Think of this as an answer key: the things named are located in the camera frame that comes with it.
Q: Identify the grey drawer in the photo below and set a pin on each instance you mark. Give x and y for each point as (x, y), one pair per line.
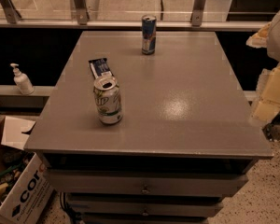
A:
(145, 206)
(142, 183)

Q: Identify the grey drawer cabinet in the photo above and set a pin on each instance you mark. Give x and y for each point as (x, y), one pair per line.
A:
(183, 111)

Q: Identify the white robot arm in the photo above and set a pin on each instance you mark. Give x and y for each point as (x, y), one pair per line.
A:
(273, 42)

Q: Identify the blue silver redbull can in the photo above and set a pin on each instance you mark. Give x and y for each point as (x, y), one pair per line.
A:
(149, 23)

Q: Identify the green white 7up can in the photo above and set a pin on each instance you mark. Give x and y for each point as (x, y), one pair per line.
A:
(107, 98)

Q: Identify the dark blue snack packet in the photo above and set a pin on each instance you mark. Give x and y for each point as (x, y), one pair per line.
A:
(99, 67)

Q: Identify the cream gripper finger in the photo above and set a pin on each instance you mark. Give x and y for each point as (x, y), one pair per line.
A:
(259, 39)
(266, 105)

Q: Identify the white pump soap bottle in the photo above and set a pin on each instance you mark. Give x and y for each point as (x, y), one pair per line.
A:
(22, 81)

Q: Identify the top grey drawer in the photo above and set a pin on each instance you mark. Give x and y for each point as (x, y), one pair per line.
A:
(142, 183)

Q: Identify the white cardboard box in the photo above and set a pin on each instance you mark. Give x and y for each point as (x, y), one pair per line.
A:
(24, 191)

